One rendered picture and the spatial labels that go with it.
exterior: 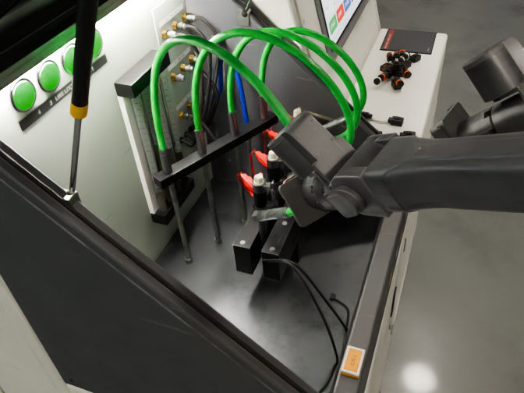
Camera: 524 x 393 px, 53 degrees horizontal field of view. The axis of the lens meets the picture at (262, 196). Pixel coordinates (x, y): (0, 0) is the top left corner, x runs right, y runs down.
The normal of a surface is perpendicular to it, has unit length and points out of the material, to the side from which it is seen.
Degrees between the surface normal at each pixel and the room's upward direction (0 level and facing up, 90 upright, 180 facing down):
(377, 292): 0
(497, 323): 0
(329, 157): 45
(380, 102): 0
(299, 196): 50
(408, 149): 37
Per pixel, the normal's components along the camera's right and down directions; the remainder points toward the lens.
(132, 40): 0.93, 0.18
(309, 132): 0.23, -0.20
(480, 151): -0.62, -0.71
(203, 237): -0.07, -0.75
